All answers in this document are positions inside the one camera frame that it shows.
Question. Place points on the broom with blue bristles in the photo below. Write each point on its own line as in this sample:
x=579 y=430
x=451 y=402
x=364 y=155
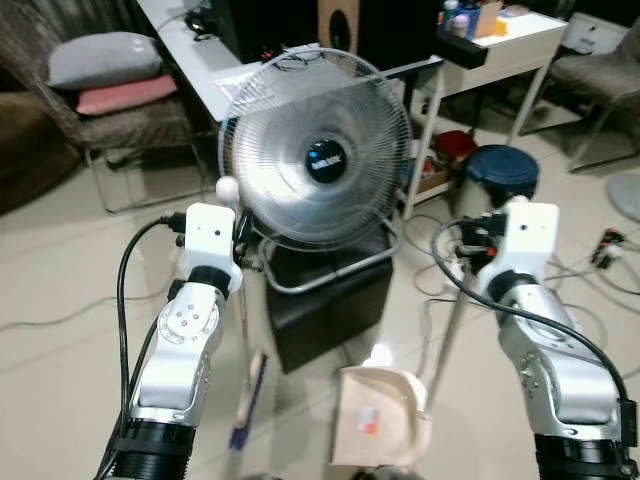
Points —
x=228 y=189

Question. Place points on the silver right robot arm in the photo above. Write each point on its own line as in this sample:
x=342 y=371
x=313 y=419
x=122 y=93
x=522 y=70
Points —
x=560 y=385

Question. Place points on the black square ottoman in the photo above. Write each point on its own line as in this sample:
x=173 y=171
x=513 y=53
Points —
x=330 y=320

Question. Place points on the brown wicker chair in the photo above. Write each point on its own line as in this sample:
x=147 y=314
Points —
x=130 y=125

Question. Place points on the white storage box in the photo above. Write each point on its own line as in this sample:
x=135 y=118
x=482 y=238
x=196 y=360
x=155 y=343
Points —
x=595 y=33

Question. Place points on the white round fan base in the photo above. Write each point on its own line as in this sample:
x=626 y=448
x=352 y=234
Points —
x=626 y=195

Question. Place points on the grey metal-legged chair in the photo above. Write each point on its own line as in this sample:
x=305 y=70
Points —
x=595 y=70

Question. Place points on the pink cushion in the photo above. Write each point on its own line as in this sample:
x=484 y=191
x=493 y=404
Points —
x=125 y=95

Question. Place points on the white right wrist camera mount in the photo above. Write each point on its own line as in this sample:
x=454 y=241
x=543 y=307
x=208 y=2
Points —
x=530 y=235

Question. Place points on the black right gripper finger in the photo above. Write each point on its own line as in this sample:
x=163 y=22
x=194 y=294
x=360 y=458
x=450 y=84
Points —
x=463 y=244

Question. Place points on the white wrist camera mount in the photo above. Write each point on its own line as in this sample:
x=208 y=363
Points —
x=208 y=240
x=530 y=235

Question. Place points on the black box on desk edge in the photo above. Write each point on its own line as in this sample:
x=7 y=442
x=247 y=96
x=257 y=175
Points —
x=462 y=50

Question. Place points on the red container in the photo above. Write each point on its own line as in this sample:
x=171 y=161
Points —
x=455 y=145

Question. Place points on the black power strip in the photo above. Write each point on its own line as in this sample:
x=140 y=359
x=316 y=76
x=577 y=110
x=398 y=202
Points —
x=606 y=248

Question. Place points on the orange carton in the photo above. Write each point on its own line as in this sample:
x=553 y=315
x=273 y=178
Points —
x=492 y=20

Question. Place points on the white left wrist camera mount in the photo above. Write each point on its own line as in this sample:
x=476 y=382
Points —
x=208 y=240

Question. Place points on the wooden speaker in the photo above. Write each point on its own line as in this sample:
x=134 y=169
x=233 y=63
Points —
x=338 y=25

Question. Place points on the dark brown floor cushion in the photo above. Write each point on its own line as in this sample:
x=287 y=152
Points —
x=30 y=150

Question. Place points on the grey cushion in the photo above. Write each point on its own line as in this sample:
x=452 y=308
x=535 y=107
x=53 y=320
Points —
x=105 y=58

